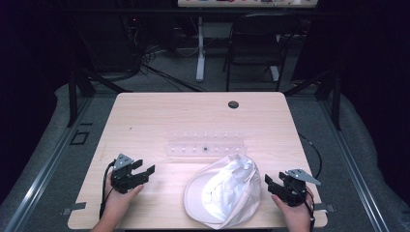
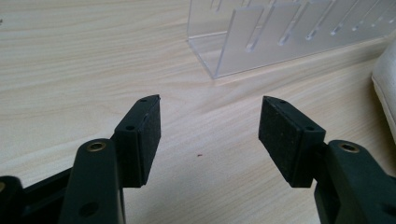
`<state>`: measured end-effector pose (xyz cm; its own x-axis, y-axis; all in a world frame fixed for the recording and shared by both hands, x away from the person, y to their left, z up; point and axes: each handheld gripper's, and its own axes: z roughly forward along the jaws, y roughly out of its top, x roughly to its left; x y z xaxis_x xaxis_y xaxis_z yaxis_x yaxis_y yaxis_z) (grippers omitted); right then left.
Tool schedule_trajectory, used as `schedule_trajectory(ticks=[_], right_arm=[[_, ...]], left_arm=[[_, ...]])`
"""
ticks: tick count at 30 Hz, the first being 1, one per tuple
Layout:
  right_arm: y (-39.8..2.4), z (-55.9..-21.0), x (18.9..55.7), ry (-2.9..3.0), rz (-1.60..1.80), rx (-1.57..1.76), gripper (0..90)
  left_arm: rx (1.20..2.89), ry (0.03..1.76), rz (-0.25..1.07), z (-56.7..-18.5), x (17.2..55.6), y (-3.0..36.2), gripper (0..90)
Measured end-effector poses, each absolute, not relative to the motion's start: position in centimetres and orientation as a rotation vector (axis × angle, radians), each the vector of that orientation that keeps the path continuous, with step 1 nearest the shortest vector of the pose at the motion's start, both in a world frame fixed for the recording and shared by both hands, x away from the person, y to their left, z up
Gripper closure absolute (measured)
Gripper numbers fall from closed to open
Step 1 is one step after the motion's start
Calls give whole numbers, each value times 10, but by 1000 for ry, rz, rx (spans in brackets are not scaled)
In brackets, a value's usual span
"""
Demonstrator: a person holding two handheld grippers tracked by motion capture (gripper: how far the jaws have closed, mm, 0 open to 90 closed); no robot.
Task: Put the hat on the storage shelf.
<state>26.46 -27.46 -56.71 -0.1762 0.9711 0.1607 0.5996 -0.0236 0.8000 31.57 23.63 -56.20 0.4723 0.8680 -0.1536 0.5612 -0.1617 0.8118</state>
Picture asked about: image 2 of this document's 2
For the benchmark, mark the clear acrylic slotted rack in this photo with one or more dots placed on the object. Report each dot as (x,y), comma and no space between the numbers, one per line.
(289,34)

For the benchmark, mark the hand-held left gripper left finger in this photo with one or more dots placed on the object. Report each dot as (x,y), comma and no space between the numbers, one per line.
(137,146)

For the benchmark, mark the white cushioned object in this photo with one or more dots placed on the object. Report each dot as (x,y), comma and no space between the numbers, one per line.
(386,84)

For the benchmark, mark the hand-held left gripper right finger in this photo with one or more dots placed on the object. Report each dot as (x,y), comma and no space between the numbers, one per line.
(295,146)

